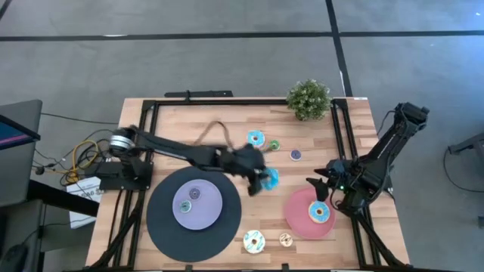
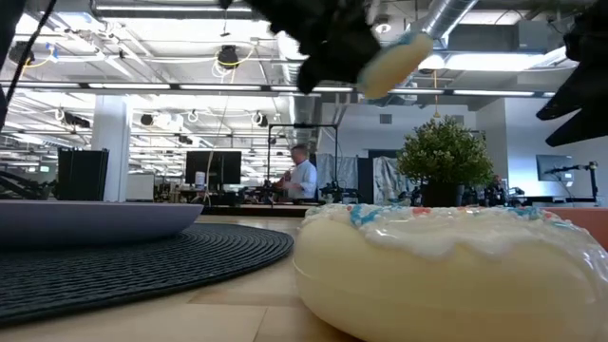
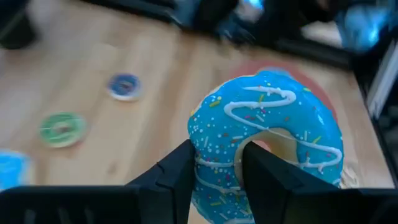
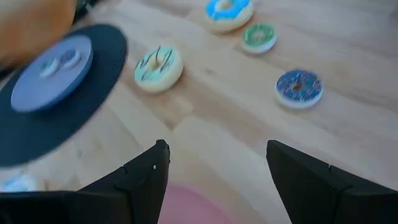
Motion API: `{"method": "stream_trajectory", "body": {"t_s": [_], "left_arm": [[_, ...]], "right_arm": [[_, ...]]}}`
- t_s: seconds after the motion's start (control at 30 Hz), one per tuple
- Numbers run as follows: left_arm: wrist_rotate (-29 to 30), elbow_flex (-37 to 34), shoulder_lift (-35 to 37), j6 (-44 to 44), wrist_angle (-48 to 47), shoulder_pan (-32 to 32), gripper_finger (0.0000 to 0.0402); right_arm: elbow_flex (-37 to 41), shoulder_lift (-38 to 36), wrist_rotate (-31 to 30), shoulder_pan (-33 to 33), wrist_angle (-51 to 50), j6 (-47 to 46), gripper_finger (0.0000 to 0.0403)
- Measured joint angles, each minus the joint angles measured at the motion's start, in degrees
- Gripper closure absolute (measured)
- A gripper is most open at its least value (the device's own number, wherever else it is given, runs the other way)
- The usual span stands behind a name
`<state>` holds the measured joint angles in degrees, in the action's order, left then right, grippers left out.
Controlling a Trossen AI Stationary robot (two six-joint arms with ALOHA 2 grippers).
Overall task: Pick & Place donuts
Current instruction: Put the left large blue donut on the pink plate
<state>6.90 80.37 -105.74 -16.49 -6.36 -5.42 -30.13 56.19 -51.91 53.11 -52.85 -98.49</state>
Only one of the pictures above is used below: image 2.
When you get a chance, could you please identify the silver ceiling air duct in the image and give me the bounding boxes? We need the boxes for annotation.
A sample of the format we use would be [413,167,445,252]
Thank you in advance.
[277,32,324,158]
[417,0,479,42]

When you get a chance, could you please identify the black ceiling device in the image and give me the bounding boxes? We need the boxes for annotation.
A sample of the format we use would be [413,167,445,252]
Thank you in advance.
[9,41,35,66]
[217,44,240,69]

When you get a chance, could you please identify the large blue frosted donut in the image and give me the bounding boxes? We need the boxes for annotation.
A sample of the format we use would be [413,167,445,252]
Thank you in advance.
[357,31,435,101]

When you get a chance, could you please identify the large white blue-drizzled donut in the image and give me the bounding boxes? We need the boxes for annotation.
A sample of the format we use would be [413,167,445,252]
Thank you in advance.
[292,202,608,342]

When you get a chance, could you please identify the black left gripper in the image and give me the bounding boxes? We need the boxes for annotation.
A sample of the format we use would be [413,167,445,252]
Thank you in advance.
[244,0,384,95]

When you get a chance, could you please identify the black computer monitor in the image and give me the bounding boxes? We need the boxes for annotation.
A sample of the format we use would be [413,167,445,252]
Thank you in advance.
[184,150,242,186]

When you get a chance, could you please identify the dark round woven placemat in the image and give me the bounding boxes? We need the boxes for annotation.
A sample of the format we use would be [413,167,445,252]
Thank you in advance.
[0,221,295,329]

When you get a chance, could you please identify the white square pillar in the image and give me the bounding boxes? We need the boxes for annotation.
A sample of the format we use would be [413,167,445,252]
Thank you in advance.
[90,94,133,203]

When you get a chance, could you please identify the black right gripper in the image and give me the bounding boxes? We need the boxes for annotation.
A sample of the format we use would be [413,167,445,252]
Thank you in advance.
[536,0,608,148]

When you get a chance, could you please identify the person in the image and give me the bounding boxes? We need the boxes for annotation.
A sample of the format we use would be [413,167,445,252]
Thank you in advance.
[273,144,318,203]
[486,174,509,206]

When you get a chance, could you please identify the black rectangular cabinet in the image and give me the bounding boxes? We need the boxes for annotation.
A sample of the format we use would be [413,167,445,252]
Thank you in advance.
[56,146,110,202]

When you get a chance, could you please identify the lavender round plate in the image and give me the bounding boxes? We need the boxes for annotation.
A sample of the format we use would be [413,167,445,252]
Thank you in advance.
[0,199,204,247]

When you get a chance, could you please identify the silver foil sheet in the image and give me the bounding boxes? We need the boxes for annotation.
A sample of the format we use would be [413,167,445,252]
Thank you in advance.
[372,156,409,206]
[316,153,358,191]

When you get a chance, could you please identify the grey wall monitor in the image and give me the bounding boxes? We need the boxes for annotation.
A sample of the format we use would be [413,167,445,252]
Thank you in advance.
[535,154,575,183]

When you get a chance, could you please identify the small potted green plant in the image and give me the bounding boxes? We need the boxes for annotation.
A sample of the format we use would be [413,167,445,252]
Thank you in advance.
[396,115,495,209]

